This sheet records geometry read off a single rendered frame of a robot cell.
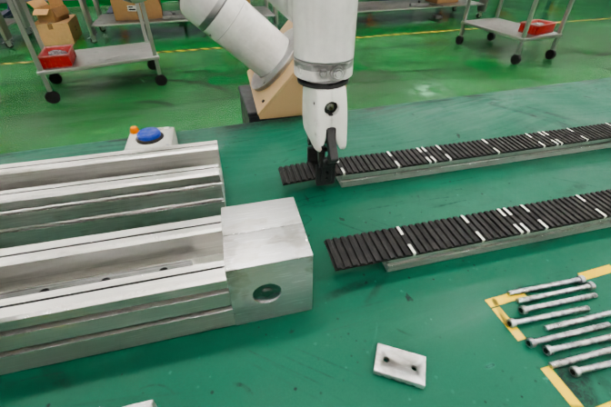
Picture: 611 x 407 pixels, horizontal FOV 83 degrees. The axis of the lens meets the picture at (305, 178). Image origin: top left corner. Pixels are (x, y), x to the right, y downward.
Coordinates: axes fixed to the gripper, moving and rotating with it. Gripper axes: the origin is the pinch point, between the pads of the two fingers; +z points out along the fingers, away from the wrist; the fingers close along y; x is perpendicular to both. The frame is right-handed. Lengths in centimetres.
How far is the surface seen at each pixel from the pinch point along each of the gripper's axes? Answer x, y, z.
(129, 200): 29.2, -5.0, -1.8
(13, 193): 43.0, -3.7, -4.5
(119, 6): 128, 463, 44
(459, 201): -21.4, -10.0, 4.0
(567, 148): -51, -1, 3
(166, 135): 25.7, 13.2, -2.0
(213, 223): 17.6, -15.6, -4.4
